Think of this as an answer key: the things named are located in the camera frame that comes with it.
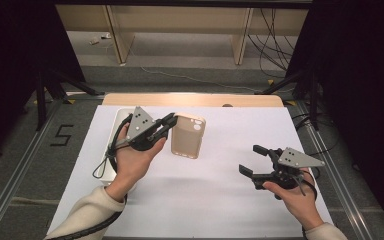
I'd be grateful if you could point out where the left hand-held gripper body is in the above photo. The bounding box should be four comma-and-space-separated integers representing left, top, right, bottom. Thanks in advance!
114, 105, 168, 152

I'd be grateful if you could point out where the black metal stand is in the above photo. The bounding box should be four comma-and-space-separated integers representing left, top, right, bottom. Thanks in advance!
34, 68, 106, 132
254, 69, 322, 132

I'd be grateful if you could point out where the beige phone case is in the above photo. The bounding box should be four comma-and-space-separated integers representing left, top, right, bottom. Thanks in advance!
170, 112, 207, 160

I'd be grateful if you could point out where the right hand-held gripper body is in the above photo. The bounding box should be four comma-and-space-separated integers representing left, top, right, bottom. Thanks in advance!
251, 147, 327, 201

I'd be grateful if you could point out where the person's left hand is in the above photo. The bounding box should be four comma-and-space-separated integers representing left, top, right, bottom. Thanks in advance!
104, 122, 168, 203

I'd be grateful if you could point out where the dark curtain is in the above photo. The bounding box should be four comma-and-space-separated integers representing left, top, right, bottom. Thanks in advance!
0, 0, 87, 163
285, 0, 384, 231

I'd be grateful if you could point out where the small white floor object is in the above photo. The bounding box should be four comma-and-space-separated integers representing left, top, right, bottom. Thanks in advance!
88, 32, 113, 46

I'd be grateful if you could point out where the grey floor cable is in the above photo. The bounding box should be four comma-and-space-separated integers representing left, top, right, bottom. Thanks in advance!
139, 64, 272, 95

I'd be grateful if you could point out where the bundle of black cables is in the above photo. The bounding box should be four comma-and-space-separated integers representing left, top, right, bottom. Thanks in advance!
247, 8, 297, 80

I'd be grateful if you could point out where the metal floor rail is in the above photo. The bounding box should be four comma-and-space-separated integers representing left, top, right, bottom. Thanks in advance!
295, 99, 375, 240
0, 99, 65, 240

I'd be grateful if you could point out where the white paper sheet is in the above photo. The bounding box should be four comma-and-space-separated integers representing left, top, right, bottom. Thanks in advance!
46, 105, 334, 239

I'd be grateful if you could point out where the light wooden bench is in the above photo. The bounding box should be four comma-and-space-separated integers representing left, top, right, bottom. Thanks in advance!
55, 4, 309, 66

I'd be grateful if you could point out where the person's right hand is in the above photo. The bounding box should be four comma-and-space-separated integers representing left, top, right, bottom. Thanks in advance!
261, 167, 325, 232

